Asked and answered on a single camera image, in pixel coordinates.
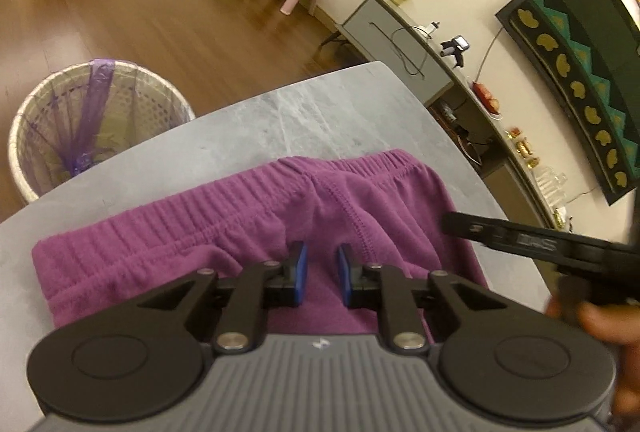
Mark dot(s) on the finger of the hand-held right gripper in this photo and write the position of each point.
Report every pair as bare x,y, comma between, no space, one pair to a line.
500,232

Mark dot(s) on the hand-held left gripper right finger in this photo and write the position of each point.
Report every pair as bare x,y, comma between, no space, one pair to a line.
343,275

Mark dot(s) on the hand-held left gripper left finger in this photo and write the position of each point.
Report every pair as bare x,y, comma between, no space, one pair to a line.
300,273

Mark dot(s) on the purple fleece pants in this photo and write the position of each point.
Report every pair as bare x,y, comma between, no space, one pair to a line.
210,237

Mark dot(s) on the person's right hand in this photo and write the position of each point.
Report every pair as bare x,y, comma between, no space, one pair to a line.
610,322

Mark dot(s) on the clear glass jars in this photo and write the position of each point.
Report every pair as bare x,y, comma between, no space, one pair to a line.
550,184

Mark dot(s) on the long low sideboard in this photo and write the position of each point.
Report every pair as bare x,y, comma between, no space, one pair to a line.
500,147

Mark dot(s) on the gold ornaments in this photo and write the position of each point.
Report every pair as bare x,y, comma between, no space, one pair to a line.
522,147

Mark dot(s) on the red fruit plate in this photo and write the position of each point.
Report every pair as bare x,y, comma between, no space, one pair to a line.
487,100

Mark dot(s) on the grey device on stand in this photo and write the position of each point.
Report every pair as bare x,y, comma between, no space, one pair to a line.
456,48

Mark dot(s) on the white woven waste basket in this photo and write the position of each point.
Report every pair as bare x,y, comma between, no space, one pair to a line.
150,97

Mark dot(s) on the grey cabinet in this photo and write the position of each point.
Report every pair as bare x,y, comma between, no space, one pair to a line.
370,32

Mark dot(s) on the purple plastic bin bag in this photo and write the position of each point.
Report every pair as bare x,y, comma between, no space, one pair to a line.
87,122

